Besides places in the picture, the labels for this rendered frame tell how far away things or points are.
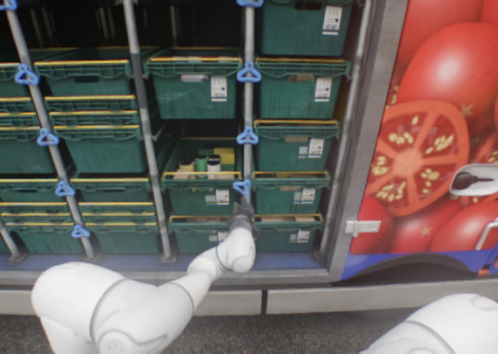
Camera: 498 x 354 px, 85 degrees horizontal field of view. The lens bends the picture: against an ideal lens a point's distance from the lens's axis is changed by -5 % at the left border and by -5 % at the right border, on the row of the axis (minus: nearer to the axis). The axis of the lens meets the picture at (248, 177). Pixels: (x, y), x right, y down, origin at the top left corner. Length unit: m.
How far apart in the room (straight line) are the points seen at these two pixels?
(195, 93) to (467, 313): 1.13
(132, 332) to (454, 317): 0.53
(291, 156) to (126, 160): 0.79
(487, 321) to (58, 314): 0.75
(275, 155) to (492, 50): 0.94
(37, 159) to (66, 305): 1.12
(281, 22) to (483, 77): 0.81
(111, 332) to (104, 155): 1.06
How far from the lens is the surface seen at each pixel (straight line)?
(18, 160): 1.75
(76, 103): 1.44
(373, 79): 1.21
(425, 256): 1.87
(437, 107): 1.37
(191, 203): 1.54
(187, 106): 1.32
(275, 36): 1.26
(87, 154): 1.55
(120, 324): 0.57
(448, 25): 1.31
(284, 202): 1.55
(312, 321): 2.31
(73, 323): 0.66
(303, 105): 1.34
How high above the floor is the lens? 1.89
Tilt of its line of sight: 30 degrees down
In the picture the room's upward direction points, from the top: 1 degrees clockwise
